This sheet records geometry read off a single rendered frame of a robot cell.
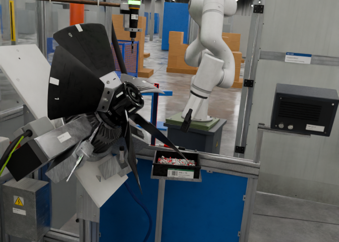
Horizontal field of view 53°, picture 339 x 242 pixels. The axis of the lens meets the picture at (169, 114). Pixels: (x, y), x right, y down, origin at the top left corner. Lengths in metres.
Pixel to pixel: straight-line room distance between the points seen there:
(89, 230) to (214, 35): 0.93
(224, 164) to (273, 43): 1.56
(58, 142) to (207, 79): 0.60
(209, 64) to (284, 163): 2.09
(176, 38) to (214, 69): 9.27
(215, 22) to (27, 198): 1.00
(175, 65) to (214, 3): 9.23
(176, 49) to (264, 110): 7.67
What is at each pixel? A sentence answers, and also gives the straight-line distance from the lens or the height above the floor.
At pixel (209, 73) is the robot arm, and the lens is 1.32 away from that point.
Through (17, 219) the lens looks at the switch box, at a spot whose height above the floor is 0.70.
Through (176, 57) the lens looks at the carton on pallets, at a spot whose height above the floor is 0.47.
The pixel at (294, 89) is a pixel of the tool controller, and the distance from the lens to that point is 1.62.
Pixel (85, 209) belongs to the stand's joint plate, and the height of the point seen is 0.76.
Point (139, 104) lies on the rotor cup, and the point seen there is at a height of 1.19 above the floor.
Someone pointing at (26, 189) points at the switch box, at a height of 0.84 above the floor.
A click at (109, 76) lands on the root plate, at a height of 1.28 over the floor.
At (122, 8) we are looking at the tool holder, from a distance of 1.33.
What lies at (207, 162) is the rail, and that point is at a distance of 1.74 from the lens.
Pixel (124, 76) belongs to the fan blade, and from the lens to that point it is 1.60.
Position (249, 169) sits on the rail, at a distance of 1.73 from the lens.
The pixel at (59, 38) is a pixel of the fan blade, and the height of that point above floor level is 1.40.
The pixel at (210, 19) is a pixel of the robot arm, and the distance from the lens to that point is 1.44.
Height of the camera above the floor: 1.49
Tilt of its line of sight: 15 degrees down
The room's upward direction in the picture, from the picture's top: 4 degrees clockwise
